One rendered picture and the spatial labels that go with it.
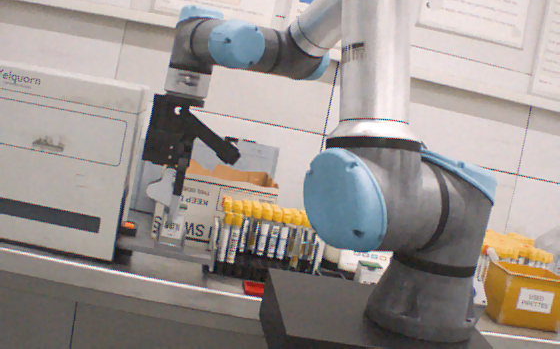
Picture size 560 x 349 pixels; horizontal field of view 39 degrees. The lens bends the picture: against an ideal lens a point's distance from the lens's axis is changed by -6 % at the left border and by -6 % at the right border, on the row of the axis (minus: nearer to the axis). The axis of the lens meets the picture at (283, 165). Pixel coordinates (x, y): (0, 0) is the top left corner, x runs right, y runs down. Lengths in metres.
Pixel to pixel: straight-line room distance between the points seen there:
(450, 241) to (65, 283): 0.64
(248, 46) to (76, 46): 0.82
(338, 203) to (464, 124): 1.19
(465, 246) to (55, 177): 0.68
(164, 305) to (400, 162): 0.58
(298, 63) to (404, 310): 0.47
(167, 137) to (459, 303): 0.57
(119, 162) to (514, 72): 1.14
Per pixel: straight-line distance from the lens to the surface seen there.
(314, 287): 1.20
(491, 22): 2.14
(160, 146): 1.39
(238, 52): 1.27
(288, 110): 2.02
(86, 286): 1.38
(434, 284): 1.07
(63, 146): 1.39
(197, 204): 1.68
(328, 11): 1.29
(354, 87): 0.99
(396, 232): 0.98
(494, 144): 2.15
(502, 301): 1.56
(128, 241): 1.42
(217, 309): 1.38
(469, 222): 1.06
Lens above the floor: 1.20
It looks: 4 degrees down
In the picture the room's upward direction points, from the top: 11 degrees clockwise
